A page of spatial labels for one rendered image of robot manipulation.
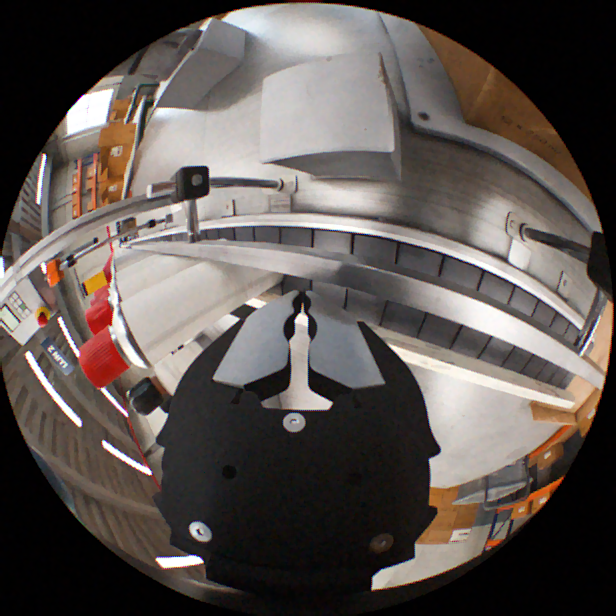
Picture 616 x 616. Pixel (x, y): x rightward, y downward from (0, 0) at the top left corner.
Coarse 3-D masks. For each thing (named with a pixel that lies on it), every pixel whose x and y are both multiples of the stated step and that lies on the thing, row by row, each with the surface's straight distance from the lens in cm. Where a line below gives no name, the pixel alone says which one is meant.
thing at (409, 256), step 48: (144, 240) 90; (240, 240) 24; (288, 240) 19; (336, 240) 16; (384, 240) 15; (288, 288) 20; (336, 288) 17; (480, 288) 17; (432, 336) 18; (480, 336) 19; (576, 336) 30
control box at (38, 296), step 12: (36, 276) 61; (24, 288) 60; (36, 288) 60; (48, 288) 67; (24, 300) 62; (36, 300) 62; (48, 300) 64; (36, 312) 65; (48, 312) 65; (24, 324) 68; (36, 324) 68; (24, 336) 71
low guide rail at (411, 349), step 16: (256, 304) 20; (304, 320) 16; (384, 336) 15; (400, 336) 16; (400, 352) 15; (416, 352) 15; (432, 352) 16; (448, 352) 17; (432, 368) 16; (448, 368) 16; (464, 368) 17; (480, 368) 18; (496, 368) 20; (480, 384) 19; (496, 384) 19; (512, 384) 21; (528, 384) 23; (544, 384) 28; (544, 400) 28; (560, 400) 31
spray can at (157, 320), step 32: (160, 288) 13; (192, 288) 13; (224, 288) 14; (256, 288) 16; (128, 320) 13; (160, 320) 12; (192, 320) 13; (96, 352) 14; (128, 352) 13; (160, 352) 13; (96, 384) 15
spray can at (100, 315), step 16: (224, 240) 25; (176, 256) 22; (144, 272) 21; (160, 272) 21; (176, 272) 21; (112, 288) 21; (128, 288) 20; (144, 288) 20; (96, 304) 22; (112, 304) 21; (96, 320) 21
